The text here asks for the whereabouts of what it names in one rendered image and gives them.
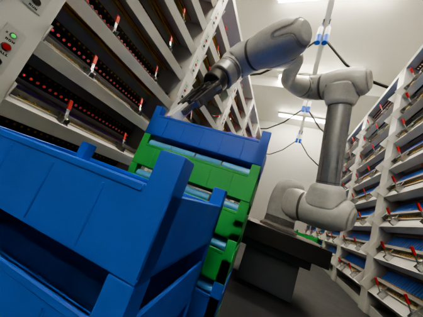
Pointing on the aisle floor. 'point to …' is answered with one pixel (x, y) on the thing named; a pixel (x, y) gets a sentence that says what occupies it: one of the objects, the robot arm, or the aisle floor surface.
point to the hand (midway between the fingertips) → (178, 114)
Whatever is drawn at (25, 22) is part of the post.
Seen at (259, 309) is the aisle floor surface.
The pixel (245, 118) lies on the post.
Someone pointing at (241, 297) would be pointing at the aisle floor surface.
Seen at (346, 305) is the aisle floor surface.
